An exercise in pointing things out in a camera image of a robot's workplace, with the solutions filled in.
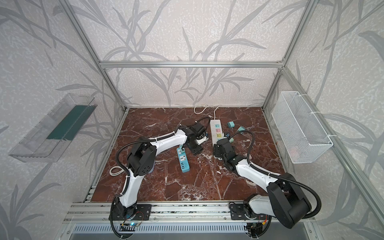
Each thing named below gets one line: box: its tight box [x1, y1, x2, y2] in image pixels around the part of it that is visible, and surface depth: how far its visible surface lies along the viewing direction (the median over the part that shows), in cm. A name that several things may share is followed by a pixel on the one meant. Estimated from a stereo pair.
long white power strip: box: [210, 119, 225, 147], surface depth 104 cm
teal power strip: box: [176, 147, 191, 173], surface depth 91 cm
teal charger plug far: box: [227, 121, 235, 128], surface depth 110 cm
